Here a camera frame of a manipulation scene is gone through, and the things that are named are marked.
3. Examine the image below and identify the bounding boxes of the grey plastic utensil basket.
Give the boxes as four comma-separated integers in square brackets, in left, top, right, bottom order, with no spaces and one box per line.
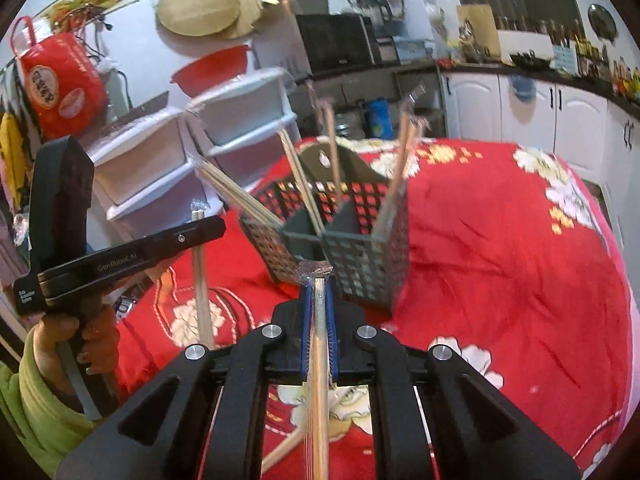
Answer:
[239,136,411,311]

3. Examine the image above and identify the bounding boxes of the red floral cloth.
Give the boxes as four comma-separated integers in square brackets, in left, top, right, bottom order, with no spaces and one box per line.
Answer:
[112,135,640,480]

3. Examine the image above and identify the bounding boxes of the hanging black pan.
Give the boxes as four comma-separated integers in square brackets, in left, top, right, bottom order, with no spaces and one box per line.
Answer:
[587,4,619,42]

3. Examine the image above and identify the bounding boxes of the white kitchen cabinets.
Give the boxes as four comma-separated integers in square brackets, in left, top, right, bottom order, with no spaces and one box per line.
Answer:
[440,71,640,221]

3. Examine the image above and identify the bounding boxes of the blue plastic jug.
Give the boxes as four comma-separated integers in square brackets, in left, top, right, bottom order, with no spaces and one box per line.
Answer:
[364,99,397,140]

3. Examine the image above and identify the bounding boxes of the row of condiment jars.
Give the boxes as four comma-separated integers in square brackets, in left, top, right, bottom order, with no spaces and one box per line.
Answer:
[575,35,640,98]

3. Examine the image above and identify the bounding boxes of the black wok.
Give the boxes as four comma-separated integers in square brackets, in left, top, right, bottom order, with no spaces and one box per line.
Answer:
[509,50,553,71]

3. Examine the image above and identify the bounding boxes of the red shopping bag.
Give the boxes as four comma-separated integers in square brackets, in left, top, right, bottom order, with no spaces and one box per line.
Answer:
[11,16,108,142]

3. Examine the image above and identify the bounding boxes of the red plastic basin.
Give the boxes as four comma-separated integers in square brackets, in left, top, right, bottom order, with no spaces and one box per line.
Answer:
[170,44,252,97]

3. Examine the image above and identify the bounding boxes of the blue and white box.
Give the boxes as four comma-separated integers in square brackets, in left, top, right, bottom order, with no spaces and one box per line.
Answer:
[552,42,577,73]

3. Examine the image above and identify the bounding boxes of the person's left hand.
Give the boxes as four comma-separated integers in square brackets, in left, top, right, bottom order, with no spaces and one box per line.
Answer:
[35,305,122,395]

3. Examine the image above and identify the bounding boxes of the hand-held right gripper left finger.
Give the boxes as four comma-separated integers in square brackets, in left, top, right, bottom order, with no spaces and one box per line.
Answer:
[57,285,313,480]

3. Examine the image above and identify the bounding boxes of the round woven tray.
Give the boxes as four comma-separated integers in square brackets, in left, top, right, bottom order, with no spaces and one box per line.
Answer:
[156,0,242,37]
[220,0,264,40]

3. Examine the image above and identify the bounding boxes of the yellow cloth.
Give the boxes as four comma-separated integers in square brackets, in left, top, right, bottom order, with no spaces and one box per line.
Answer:
[0,112,27,211]

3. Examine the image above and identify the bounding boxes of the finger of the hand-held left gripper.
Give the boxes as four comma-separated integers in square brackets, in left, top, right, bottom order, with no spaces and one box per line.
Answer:
[145,216,227,266]

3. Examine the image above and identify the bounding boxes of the person's left forearm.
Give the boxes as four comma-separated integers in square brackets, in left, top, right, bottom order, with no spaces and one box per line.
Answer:
[0,327,98,480]

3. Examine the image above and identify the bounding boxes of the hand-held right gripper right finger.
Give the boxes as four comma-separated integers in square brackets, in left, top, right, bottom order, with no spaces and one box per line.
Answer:
[325,280,581,480]

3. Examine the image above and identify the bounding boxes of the metal pot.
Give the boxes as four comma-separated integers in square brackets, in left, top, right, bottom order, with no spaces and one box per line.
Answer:
[334,112,367,137]

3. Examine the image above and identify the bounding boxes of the wooden cutting board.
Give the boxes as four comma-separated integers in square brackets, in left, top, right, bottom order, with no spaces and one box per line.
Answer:
[457,4,501,58]

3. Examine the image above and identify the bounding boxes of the white plastic drawer unit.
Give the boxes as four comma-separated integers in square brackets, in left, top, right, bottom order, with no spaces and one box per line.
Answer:
[90,105,226,241]
[185,67,301,201]

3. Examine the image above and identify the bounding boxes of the black microwave oven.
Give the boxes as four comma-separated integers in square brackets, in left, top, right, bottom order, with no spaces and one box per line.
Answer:
[295,12,376,75]

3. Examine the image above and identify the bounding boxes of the glass blender jug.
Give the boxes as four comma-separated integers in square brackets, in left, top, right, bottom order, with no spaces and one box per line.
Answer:
[357,0,396,36]

